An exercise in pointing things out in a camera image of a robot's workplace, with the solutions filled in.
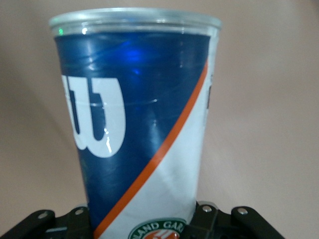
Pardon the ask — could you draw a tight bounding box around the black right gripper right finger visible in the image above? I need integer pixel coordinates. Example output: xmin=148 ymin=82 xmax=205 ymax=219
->
xmin=185 ymin=200 xmax=285 ymax=239

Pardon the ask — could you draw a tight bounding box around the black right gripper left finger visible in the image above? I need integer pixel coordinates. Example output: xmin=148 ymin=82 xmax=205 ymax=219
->
xmin=0 ymin=206 xmax=94 ymax=239

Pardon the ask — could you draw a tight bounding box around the blue white tennis ball can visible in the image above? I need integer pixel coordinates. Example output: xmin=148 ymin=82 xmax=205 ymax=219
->
xmin=48 ymin=7 xmax=223 ymax=239

